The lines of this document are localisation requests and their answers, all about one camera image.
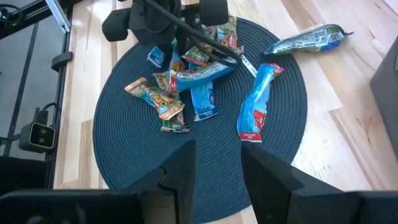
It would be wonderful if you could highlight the green brown snack bar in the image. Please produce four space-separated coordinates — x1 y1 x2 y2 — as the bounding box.
153 71 191 133

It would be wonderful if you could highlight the blue white snack bar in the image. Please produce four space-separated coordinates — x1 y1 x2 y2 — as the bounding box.
190 81 219 122

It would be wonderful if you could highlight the blue red Clif bar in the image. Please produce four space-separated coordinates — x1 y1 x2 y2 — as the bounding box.
236 62 285 143

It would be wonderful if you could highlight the orange blue snack bar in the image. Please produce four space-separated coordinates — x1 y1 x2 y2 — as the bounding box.
169 46 187 74

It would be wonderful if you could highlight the black metal table frame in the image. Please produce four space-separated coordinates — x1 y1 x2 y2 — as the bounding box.
0 0 75 190

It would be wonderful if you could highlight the green white red snack bar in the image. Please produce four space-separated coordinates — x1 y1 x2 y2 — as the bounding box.
193 17 218 43

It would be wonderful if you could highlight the blue bar with white label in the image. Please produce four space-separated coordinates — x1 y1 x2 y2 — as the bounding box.
169 57 238 94

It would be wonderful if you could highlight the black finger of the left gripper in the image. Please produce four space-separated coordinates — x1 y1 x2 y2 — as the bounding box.
161 43 175 63
177 18 195 63

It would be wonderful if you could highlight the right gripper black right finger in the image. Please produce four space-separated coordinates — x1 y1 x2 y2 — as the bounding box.
241 141 358 224

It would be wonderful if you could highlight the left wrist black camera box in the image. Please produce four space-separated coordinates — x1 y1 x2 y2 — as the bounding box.
129 0 183 47

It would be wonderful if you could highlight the silver green blue snack bar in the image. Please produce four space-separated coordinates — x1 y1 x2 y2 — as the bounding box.
264 24 355 55

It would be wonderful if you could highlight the silver aluminium extrusion bar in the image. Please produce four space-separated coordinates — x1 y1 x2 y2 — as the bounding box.
44 0 71 34

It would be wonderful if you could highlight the round dark blue woven mat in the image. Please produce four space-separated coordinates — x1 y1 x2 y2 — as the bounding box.
92 17 308 224

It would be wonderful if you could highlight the orange Clif bar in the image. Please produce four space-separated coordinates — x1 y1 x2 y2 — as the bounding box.
124 77 185 121

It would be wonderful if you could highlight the red green crisp bar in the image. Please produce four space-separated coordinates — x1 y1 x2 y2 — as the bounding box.
216 16 245 56

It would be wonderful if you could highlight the grey plastic bin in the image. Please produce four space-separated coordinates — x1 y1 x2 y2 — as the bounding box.
369 36 398 150

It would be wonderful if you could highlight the small blue snack bar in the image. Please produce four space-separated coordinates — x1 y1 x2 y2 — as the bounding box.
146 45 166 69

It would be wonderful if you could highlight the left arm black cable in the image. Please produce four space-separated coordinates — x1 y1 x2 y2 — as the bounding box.
141 0 243 68

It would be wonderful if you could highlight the black frame clamp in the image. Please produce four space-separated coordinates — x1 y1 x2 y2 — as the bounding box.
50 51 74 73

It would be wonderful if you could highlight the white paper strip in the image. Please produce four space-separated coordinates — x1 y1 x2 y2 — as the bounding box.
241 55 259 78

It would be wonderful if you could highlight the grey table-level camera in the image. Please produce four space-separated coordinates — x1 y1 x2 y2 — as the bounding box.
17 107 57 154

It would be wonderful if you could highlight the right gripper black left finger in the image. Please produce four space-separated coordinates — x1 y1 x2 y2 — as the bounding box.
126 139 198 224

